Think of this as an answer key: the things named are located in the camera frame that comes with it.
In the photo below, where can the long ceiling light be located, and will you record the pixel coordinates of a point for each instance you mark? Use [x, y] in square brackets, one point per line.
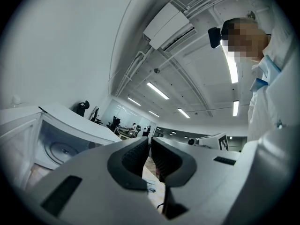
[158, 90]
[154, 113]
[235, 108]
[183, 113]
[232, 67]
[134, 101]

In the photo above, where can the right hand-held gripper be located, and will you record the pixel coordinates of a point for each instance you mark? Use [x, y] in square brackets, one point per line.
[211, 143]

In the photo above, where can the black office chair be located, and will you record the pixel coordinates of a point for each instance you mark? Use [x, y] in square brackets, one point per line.
[95, 116]
[114, 123]

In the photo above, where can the black head-mounted camera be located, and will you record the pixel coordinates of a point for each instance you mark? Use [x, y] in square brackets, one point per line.
[214, 37]

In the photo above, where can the white microwave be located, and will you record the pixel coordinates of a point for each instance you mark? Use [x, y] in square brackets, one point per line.
[58, 125]

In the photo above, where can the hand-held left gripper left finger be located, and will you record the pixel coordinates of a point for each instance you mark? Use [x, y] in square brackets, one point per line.
[93, 191]

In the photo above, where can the person's white shirt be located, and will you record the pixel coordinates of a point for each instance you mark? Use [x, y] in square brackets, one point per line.
[269, 97]

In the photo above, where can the white ceiling air conditioner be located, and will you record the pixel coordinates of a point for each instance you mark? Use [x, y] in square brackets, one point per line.
[167, 26]

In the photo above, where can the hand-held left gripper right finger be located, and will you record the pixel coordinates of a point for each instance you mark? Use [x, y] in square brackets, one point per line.
[201, 184]

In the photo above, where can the black headrest chair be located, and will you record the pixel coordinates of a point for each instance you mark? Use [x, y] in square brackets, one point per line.
[83, 107]

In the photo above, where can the round ceiling smoke detector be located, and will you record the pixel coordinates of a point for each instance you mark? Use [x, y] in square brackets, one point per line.
[156, 70]

